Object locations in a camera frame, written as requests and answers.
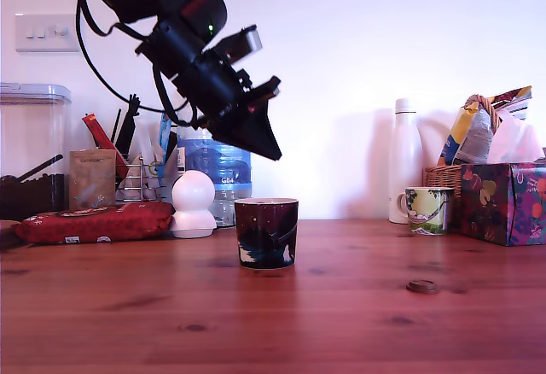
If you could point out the dark patterned coffee cup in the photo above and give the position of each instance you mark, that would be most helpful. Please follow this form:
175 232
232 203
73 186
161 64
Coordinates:
265 233

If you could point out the large clear water bottle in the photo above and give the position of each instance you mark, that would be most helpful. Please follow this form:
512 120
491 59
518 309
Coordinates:
213 177

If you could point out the blue packaged kitchen tool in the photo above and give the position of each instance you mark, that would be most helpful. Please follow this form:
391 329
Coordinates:
164 135

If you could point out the black flat kitchen tool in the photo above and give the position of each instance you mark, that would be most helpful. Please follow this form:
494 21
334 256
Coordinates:
171 147

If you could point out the black slotted kitchen utensil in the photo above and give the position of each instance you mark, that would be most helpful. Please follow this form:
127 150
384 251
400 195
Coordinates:
130 122

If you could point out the white plastic kitchen utensil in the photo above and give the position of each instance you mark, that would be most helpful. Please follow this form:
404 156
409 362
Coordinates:
147 147

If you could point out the thin black stick utensil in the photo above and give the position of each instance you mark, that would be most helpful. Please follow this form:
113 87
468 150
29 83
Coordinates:
115 128

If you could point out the red stick packet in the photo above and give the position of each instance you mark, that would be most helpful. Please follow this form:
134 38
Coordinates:
100 135

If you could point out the brown cardboard box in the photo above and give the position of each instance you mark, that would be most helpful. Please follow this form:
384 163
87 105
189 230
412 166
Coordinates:
91 177

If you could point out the white metal bottle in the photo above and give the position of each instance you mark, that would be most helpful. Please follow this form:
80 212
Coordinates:
405 156

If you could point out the clear plastic lidded container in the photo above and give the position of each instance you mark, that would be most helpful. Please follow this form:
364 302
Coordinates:
34 135

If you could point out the red printed food bag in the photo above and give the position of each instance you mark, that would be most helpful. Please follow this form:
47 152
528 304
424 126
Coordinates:
94 222

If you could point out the green illustrated mug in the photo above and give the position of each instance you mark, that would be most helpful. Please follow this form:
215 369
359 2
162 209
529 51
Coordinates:
426 212

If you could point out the yellow blue foil snack bag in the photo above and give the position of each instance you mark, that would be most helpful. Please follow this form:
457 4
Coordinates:
467 135

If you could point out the flat brown round disc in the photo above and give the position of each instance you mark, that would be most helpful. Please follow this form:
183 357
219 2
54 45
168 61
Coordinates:
422 286

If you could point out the floral purple tissue box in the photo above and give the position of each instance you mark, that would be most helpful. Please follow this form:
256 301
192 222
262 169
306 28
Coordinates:
499 203

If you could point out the striped foil snack bag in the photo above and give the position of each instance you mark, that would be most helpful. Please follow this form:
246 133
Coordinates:
514 101

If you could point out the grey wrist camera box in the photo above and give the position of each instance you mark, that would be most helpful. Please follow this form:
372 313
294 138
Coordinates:
253 39

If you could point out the small white round camera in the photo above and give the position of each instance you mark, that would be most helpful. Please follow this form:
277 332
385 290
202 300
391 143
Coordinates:
193 194

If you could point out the white light switch plate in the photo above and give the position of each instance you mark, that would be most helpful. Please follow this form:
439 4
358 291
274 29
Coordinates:
48 32

